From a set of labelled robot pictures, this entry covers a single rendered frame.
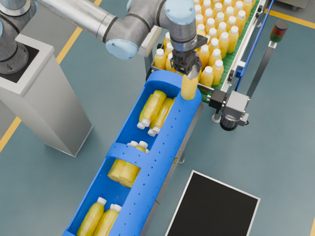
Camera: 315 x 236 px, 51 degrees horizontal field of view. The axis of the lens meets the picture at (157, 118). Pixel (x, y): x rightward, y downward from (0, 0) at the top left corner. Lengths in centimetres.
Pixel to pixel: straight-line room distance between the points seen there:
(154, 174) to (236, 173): 136
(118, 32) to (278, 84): 222
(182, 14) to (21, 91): 104
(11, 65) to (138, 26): 94
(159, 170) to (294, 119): 177
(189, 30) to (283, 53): 226
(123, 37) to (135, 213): 70
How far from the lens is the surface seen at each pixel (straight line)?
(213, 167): 266
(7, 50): 177
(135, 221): 138
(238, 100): 193
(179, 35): 107
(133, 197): 136
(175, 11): 103
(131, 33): 102
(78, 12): 106
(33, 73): 183
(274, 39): 178
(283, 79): 312
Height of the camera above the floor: 254
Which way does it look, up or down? 66 degrees down
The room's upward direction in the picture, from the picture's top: 5 degrees counter-clockwise
